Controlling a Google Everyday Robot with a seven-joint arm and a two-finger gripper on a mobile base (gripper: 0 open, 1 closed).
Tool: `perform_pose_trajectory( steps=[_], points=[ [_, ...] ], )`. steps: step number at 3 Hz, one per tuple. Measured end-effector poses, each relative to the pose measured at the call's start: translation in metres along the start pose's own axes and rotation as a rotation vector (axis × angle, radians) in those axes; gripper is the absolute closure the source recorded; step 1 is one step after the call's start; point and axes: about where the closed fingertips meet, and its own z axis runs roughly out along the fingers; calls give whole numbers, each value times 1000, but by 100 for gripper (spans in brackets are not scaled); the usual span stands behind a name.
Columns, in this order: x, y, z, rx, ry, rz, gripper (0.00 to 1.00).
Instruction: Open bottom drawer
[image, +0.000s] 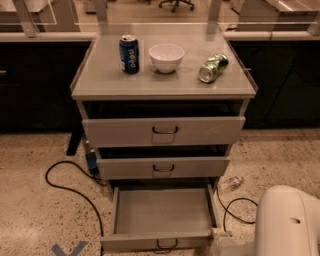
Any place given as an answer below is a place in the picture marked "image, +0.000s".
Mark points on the grey drawer cabinet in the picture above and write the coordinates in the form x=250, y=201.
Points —
x=105, y=91

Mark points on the grey top drawer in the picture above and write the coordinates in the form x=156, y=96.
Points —
x=163, y=131

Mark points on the grey drawer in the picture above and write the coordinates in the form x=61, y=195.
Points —
x=161, y=219
x=163, y=131
x=148, y=168

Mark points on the white bowl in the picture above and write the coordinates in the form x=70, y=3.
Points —
x=166, y=57

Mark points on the black table leg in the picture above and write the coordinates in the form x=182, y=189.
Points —
x=74, y=141

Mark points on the crushed green soda can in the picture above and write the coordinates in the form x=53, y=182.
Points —
x=213, y=67

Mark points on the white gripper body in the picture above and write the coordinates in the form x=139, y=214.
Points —
x=233, y=247

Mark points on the black office chair base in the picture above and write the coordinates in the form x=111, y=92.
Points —
x=176, y=4

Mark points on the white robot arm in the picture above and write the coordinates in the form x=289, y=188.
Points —
x=287, y=224

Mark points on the blue power adapter box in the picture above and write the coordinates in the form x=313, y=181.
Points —
x=92, y=163

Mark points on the grey middle drawer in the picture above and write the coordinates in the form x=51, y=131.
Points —
x=148, y=168

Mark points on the grey bottom drawer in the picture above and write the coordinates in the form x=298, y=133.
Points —
x=161, y=219

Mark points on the blue Pepsi can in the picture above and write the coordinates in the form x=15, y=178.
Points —
x=129, y=54

